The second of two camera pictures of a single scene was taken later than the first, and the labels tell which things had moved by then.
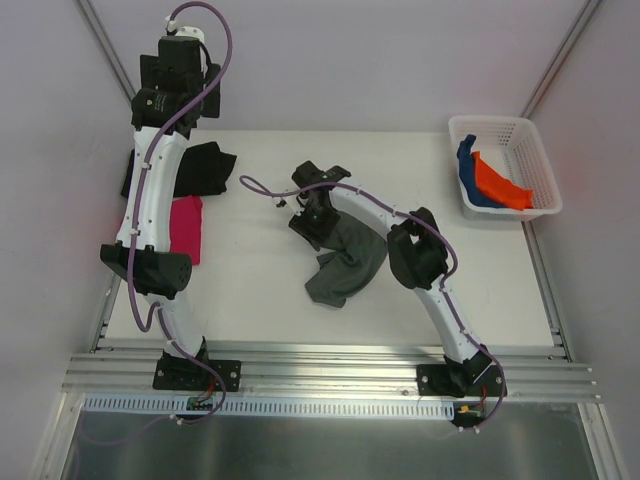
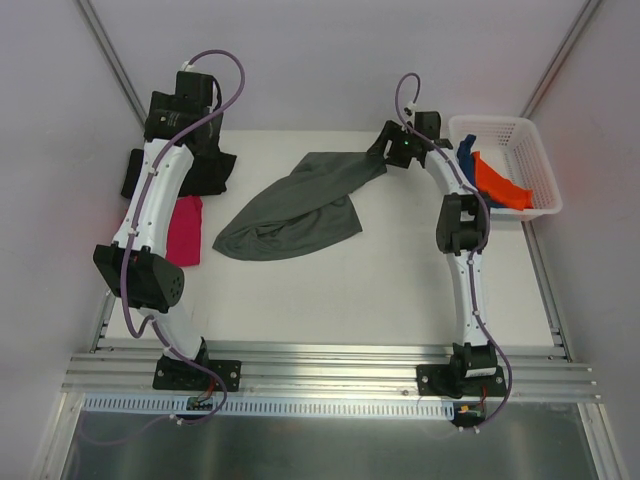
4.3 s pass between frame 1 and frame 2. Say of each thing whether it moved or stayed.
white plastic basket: stayed
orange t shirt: stayed
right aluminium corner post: stayed
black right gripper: moved
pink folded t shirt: stayed
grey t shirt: moved
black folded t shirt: stayed
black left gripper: moved
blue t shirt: stayed
